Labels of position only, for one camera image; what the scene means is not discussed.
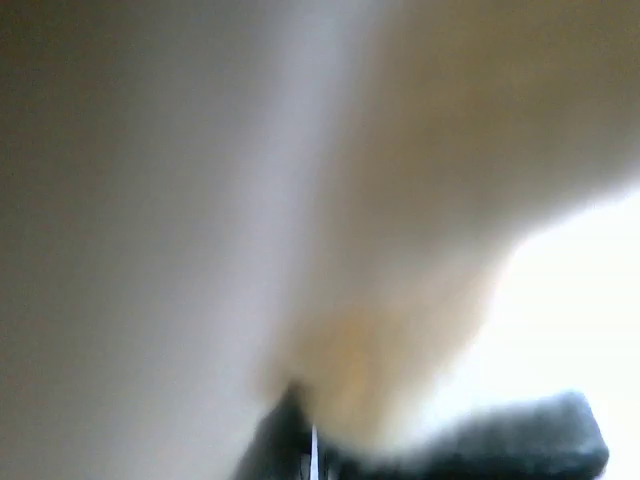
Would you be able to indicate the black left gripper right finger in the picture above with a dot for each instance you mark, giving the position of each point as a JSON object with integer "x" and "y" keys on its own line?
{"x": 555, "y": 437}

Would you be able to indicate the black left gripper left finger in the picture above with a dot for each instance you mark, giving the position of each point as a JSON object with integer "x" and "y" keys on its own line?
{"x": 283, "y": 447}

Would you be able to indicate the bear print white cushion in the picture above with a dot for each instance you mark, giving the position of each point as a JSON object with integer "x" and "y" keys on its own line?
{"x": 181, "y": 178}

